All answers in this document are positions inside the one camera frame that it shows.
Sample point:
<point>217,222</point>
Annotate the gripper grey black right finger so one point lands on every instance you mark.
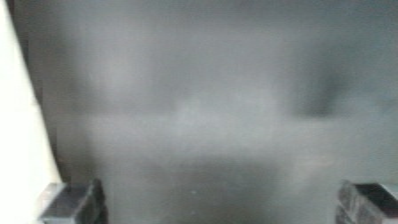
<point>366,203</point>

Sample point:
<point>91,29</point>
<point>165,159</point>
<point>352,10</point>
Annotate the gripper grey black left finger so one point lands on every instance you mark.
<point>73,203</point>

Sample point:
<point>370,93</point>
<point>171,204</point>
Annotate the white L-shaped fence wall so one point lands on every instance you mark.
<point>27,164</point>

